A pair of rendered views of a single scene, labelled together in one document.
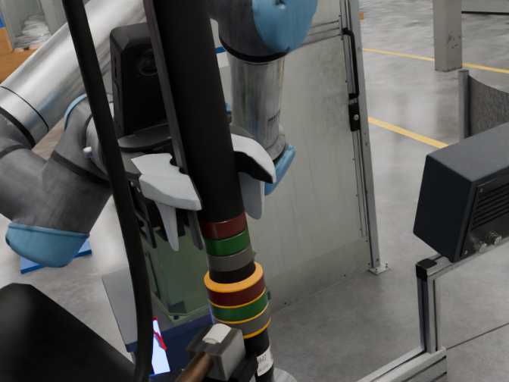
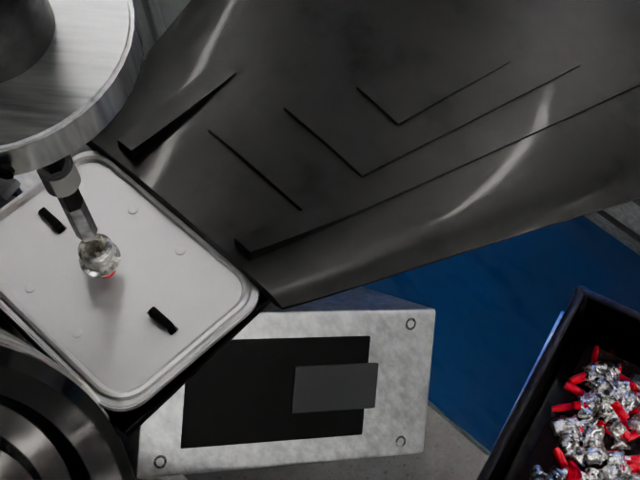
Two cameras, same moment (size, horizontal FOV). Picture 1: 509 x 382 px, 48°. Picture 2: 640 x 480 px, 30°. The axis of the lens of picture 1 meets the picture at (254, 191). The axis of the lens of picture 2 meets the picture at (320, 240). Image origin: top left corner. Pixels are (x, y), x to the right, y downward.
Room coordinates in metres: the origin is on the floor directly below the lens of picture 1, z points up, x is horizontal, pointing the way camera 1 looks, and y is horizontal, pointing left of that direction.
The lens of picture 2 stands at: (0.39, -0.18, 1.53)
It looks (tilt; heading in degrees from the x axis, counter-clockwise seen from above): 60 degrees down; 77
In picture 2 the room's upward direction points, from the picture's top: 9 degrees counter-clockwise
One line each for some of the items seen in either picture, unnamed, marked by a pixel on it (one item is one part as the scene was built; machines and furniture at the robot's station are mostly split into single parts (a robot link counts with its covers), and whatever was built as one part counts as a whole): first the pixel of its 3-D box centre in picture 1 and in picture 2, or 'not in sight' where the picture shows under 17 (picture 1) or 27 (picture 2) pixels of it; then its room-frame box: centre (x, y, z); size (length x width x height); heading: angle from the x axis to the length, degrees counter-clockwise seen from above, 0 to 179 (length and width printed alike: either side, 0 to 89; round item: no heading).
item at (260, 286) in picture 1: (235, 282); not in sight; (0.36, 0.03, 1.41); 0.04 x 0.04 x 0.01
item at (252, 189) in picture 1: (248, 183); not in sight; (0.38, 0.00, 1.48); 0.09 x 0.03 x 0.06; 37
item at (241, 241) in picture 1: (225, 236); not in sight; (0.36, 0.03, 1.45); 0.03 x 0.03 x 0.01
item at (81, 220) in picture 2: not in sight; (66, 189); (0.36, 0.03, 1.24); 0.01 x 0.01 x 0.05
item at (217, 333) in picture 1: (218, 342); not in sight; (0.33, 0.04, 1.39); 0.02 x 0.02 x 0.02; 61
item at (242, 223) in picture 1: (222, 219); not in sight; (0.36, 0.03, 1.47); 0.03 x 0.03 x 0.01
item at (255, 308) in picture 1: (237, 297); not in sight; (0.36, 0.03, 1.40); 0.04 x 0.04 x 0.01
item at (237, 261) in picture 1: (229, 252); not in sight; (0.36, 0.03, 1.44); 0.03 x 0.03 x 0.01
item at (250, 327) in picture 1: (240, 312); not in sight; (0.36, 0.03, 1.39); 0.04 x 0.04 x 0.01
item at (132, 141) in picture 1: (160, 168); not in sight; (0.46, 0.08, 1.48); 0.12 x 0.08 x 0.09; 26
